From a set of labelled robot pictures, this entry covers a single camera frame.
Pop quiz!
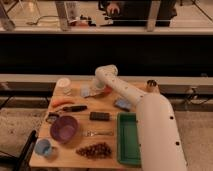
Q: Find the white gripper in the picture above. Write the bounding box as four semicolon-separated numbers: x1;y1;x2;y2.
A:
91;78;112;94

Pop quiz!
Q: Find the light blue towel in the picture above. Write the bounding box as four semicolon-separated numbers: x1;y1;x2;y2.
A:
80;85;98;98

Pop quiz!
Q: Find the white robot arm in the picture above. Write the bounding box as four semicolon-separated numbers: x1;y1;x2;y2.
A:
93;65;188;171

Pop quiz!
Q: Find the purple bowl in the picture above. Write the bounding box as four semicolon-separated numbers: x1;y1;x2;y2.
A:
50;116;78;143

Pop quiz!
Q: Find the person's hand in background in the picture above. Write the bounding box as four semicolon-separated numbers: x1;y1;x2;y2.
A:
107;2;120;14

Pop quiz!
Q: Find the dark rectangular block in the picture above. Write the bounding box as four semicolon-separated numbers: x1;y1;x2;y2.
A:
89;112;110;121

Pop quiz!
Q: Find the small metal cup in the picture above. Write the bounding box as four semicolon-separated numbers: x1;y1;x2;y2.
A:
147;80;157;88

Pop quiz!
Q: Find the silver fork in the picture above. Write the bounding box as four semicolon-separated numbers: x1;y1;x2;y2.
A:
82;131;114;137

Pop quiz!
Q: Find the wooden board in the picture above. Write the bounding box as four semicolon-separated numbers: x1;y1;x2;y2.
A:
29;79;161;169

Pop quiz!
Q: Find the orange carrot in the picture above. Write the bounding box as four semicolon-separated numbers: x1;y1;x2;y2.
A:
51;99;74;107

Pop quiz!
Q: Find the bunch of dark grapes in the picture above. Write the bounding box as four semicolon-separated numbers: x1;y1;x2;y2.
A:
76;142;112;159

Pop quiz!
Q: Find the small black clip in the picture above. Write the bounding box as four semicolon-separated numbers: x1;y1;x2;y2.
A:
46;113;59;124

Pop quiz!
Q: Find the green plastic tray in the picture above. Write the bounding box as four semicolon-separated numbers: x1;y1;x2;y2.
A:
117;112;141;166

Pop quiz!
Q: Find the light blue mug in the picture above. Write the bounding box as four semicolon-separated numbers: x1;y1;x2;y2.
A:
34;139;52;157

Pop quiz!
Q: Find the black stand left of table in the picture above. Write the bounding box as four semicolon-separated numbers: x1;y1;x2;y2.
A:
12;130;37;171

